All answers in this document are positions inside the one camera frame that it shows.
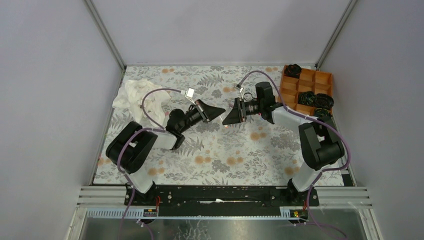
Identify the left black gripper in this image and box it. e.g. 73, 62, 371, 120
178, 99, 225, 135

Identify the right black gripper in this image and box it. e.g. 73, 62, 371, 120
222, 98, 264, 126

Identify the white pen orange tip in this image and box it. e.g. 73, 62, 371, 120
219, 114, 229, 128

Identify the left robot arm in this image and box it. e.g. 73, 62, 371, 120
105, 99, 226, 206

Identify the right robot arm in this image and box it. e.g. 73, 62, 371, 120
222, 81, 345, 206

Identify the floral table mat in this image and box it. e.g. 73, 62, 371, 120
93, 65, 345, 186

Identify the white crumpled cloth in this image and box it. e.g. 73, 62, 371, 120
112, 78, 171, 127

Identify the orange compartment tray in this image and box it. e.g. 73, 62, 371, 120
279, 64, 335, 117

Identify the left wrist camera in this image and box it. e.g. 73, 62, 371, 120
180, 87, 196, 105

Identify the black cable coil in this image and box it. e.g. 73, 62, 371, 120
314, 93, 335, 110
313, 108, 333, 119
284, 64, 303, 79
298, 91, 317, 107

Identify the black cable coil top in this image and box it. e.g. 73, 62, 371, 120
284, 64, 303, 79

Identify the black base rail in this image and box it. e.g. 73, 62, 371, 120
123, 185, 320, 217

